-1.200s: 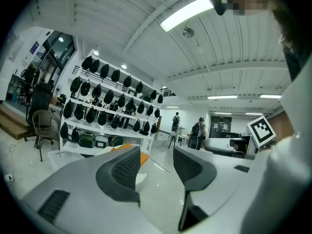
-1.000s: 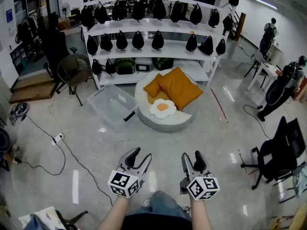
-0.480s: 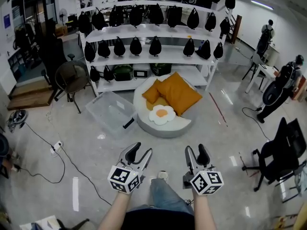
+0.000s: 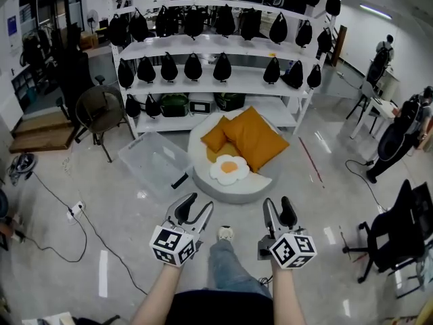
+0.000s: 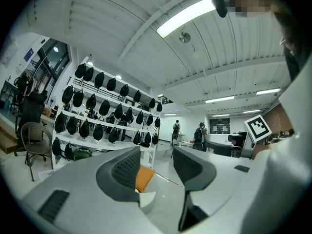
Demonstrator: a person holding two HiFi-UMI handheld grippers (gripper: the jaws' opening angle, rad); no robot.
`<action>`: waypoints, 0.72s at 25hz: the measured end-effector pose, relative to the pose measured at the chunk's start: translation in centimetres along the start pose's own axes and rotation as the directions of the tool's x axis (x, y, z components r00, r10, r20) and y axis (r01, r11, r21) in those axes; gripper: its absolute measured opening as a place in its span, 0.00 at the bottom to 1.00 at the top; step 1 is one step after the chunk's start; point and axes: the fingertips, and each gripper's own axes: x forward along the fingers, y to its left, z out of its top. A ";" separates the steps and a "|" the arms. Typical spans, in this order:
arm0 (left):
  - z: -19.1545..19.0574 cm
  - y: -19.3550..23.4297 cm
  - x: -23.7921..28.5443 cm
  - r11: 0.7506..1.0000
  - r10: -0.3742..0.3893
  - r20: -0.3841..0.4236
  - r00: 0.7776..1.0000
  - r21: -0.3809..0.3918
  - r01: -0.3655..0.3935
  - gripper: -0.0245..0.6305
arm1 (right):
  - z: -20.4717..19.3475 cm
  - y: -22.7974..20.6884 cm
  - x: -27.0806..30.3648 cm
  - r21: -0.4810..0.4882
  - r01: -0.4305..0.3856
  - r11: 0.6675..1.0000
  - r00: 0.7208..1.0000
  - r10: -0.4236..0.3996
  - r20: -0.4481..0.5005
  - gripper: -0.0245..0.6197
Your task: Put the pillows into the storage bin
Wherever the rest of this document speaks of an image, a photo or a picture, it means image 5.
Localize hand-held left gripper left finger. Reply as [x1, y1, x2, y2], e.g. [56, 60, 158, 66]
[21, 145, 162, 234]

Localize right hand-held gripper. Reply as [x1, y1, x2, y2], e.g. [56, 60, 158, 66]
[228, 114, 272, 159]

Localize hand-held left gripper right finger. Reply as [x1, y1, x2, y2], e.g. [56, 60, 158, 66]
[173, 146, 254, 232]

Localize orange storage bin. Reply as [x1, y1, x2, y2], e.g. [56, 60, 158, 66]
[135, 166, 156, 193]

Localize dark green bag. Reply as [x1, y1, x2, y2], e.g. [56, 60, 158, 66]
[73, 148, 93, 161]

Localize dark curved counter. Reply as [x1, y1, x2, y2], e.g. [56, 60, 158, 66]
[206, 140, 233, 157]

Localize white metal shelf rack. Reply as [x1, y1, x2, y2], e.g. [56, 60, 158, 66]
[51, 56, 163, 171]

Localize person's white shirt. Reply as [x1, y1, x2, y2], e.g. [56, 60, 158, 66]
[243, 55, 312, 230]

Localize brown wicker chair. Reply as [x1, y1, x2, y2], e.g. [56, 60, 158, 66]
[20, 121, 54, 182]

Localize rows of black caps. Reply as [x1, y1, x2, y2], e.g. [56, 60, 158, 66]
[52, 62, 163, 161]

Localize black office chair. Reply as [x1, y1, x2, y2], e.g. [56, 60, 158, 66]
[13, 91, 47, 156]

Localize round metal ceiling fixture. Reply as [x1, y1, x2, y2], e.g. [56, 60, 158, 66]
[179, 32, 192, 44]

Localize black wall board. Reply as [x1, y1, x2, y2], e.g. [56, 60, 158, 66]
[209, 117, 231, 135]

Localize glass door with black frame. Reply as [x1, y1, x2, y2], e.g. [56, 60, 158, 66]
[28, 38, 72, 100]

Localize black head-worn camera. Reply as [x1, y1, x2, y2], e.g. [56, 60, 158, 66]
[211, 0, 231, 19]

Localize blue wall poster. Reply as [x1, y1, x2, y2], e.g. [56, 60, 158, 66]
[23, 48, 35, 63]

